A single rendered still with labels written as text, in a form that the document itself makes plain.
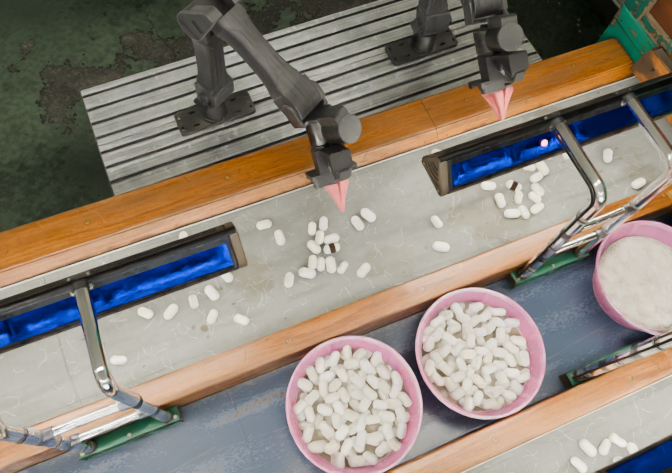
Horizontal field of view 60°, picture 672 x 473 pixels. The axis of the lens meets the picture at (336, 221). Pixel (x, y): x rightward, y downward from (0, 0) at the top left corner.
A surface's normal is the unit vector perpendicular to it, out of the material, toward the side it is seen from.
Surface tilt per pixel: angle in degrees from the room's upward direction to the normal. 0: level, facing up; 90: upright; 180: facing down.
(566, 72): 0
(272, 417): 0
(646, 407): 0
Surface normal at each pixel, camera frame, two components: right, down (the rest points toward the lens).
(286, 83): 0.46, -0.05
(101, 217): 0.05, -0.41
